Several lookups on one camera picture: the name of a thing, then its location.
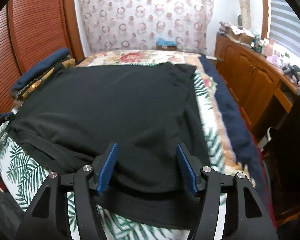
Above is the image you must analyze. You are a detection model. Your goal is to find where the black printed t-shirt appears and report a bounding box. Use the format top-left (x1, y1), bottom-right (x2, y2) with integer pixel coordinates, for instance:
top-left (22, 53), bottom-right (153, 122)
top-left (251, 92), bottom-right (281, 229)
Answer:
top-left (6, 62), bottom-right (210, 230)

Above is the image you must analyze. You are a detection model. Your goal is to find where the palm leaf bed sheet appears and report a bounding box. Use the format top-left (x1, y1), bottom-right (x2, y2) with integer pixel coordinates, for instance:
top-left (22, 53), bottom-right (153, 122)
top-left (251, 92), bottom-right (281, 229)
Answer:
top-left (0, 69), bottom-right (228, 240)

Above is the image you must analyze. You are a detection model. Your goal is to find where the navy fleece blanket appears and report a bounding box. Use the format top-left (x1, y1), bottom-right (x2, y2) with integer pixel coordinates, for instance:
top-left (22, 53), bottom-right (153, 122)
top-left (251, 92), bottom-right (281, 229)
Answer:
top-left (199, 54), bottom-right (271, 209)

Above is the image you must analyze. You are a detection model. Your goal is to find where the navy folded garment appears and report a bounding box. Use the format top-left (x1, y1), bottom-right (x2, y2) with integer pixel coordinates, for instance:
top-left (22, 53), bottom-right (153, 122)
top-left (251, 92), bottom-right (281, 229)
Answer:
top-left (11, 48), bottom-right (70, 92)

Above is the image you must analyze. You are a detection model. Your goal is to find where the brown louvered wardrobe door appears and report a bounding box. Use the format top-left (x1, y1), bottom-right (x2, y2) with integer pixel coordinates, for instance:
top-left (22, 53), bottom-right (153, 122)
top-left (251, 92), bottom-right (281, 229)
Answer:
top-left (0, 0), bottom-right (84, 113)

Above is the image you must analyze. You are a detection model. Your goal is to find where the wooden sideboard cabinet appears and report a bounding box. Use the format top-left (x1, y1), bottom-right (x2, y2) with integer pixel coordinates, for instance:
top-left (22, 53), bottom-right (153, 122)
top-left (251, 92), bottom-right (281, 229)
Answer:
top-left (215, 35), bottom-right (300, 139)

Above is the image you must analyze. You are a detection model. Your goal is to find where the spare black gripper on cabinet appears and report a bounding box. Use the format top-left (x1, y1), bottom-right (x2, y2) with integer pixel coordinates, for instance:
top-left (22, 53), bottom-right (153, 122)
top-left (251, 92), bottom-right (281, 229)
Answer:
top-left (282, 64), bottom-right (300, 95)

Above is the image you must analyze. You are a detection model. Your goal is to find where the circle patterned sheer curtain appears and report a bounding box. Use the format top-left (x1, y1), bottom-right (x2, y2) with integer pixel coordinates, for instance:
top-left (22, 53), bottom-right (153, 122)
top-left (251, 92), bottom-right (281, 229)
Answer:
top-left (78, 0), bottom-right (214, 53)

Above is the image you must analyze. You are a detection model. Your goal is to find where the pink bottle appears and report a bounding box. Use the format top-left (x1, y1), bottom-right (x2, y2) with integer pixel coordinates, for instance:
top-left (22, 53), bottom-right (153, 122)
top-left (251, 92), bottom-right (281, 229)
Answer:
top-left (262, 38), bottom-right (275, 57)

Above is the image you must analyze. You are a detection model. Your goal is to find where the box with blue cloth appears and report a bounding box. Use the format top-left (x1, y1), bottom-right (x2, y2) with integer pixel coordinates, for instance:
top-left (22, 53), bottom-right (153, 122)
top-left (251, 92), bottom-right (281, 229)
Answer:
top-left (156, 37), bottom-right (177, 51)

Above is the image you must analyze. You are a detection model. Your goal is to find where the cardboard box on cabinet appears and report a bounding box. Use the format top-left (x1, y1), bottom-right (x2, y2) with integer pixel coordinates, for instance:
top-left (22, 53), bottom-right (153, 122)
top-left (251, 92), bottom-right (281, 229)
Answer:
top-left (226, 25), bottom-right (255, 46)

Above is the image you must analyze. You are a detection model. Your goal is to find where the grey zebra window blind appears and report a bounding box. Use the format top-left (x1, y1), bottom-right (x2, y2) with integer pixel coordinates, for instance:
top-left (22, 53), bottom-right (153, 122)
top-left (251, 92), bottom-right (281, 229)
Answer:
top-left (269, 0), bottom-right (300, 58)

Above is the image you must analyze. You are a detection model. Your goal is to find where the tied beige curtain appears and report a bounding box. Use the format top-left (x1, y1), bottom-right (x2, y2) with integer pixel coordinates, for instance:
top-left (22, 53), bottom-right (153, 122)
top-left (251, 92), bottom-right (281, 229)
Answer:
top-left (239, 0), bottom-right (251, 29)

